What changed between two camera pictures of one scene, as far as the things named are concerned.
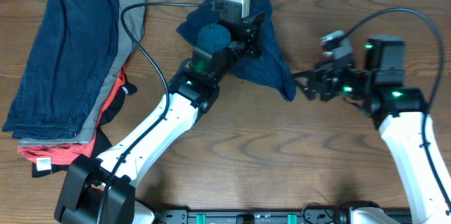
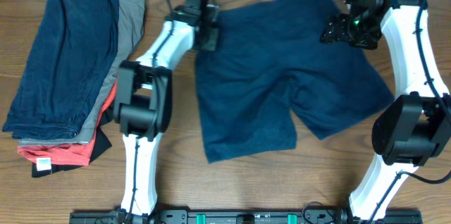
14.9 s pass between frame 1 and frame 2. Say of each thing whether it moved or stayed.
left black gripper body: moved
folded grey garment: stayed
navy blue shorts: moved
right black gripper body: moved
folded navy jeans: stayed
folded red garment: stayed
